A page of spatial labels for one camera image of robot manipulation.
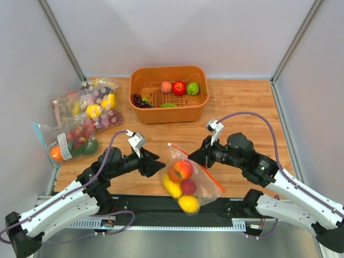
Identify orange zip top bag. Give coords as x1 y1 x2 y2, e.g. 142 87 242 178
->
160 143 225 216

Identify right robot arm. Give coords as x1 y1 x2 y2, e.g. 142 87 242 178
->
188 133 343 253

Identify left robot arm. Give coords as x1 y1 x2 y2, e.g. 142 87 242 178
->
5 147 166 257

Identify fake persimmon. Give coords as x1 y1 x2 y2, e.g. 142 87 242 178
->
167 159 194 183

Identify fake purple fruit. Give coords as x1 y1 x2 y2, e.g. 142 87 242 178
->
180 179 197 195

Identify fake yellow mango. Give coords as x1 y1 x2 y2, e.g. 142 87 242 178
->
163 174 183 199

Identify fake yellow lemon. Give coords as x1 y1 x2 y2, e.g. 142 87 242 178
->
178 195 199 213

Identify blue zip bag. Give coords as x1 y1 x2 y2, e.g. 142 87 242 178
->
34 116 99 168

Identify polka dot zip bag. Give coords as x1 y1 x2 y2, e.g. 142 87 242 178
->
79 77 124 132

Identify fake green mango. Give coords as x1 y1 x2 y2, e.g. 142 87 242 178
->
160 103 177 108

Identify fake purple grapes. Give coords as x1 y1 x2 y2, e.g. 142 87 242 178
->
132 94 154 109

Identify fake green pear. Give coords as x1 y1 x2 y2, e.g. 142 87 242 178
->
142 97 151 105

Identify fake green apple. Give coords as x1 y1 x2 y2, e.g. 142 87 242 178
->
187 82 199 96

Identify fake red apple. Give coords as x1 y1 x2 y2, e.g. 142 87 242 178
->
171 81 187 96

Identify pink zip bag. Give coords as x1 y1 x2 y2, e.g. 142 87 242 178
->
49 91 81 125

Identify fake peach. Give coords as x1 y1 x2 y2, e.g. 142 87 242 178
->
160 81 172 94

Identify orange plastic basket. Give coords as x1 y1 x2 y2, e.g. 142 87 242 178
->
129 66 210 124

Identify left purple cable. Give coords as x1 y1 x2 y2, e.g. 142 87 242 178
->
0 130 135 244

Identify purple cable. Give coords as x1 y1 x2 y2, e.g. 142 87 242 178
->
0 130 135 244
217 111 344 216

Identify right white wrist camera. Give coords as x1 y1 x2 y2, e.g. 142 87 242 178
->
205 119 224 146

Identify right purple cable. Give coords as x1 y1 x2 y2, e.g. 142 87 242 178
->
217 111 344 216

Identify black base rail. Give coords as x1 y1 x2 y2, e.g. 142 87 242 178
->
33 192 302 237

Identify left aluminium frame post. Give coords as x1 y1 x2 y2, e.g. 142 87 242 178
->
37 0 86 81

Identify aluminium frame post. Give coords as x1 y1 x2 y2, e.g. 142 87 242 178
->
37 0 86 81
270 0 325 85

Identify right aluminium frame post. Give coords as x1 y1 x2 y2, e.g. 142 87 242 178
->
270 0 325 85

